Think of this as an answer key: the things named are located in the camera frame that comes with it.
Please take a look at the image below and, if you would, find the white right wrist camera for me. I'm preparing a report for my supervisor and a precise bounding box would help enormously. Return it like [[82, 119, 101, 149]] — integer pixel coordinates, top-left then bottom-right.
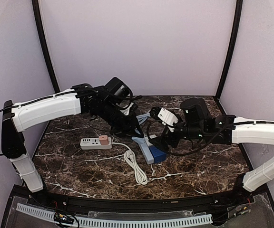
[[157, 108, 179, 128]]

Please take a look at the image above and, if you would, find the light blue power strip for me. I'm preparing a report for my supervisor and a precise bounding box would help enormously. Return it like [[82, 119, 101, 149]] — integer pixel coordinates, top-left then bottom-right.
[[131, 110, 155, 165]]

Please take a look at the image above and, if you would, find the left black corner post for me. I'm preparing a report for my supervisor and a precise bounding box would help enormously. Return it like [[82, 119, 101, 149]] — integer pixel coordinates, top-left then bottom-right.
[[31, 0, 60, 93]]

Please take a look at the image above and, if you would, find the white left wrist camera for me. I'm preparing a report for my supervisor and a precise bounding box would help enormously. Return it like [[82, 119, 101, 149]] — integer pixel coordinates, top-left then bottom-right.
[[121, 102, 138, 116]]

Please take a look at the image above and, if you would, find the black corner post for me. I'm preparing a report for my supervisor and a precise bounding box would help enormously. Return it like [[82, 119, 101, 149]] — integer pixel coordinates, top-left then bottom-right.
[[215, 0, 243, 100], [31, 0, 60, 93]]

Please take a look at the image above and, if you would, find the pink charger plug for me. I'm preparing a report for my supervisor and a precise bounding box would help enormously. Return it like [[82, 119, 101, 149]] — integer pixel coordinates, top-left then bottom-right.
[[98, 135, 109, 145]]

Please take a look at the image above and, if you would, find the black front rail frame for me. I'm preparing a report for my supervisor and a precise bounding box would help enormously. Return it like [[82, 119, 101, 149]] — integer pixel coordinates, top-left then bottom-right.
[[1, 185, 274, 228]]

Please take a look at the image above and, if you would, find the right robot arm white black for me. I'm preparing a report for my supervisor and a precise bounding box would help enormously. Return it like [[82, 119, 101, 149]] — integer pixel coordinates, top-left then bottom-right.
[[149, 98, 274, 195]]

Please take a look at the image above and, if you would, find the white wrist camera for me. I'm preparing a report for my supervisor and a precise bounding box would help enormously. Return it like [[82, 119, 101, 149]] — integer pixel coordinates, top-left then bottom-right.
[[121, 102, 138, 116], [157, 108, 179, 128]]

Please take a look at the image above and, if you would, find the blue cube socket adapter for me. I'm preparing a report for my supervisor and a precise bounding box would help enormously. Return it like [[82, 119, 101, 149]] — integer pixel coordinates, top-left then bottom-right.
[[149, 145, 166, 163]]

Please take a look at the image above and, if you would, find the white slotted cable duct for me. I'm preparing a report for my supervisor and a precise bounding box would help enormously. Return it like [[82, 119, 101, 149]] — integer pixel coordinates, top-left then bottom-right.
[[16, 203, 213, 228]]

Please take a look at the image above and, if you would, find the small circuit board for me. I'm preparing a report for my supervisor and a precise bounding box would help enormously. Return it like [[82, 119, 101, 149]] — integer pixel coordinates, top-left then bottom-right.
[[233, 205, 251, 217], [53, 212, 75, 225]]

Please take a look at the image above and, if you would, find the small circuit board right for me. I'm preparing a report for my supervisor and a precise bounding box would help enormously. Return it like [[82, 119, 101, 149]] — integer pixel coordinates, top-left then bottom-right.
[[233, 205, 251, 217]]

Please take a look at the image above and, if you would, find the right black corner post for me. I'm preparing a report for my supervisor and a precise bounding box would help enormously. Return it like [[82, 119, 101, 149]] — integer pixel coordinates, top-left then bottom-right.
[[215, 0, 243, 100]]

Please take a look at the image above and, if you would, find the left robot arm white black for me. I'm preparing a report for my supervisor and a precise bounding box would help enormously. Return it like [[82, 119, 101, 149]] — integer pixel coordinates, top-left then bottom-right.
[[0, 77, 144, 193]]

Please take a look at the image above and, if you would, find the white power strip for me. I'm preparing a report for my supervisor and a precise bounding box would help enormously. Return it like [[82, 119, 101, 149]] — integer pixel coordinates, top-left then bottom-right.
[[80, 137, 148, 185]]

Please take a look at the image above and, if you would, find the small circuit board left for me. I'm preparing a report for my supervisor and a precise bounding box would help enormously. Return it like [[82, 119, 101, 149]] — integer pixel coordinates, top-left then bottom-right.
[[53, 212, 75, 225]]

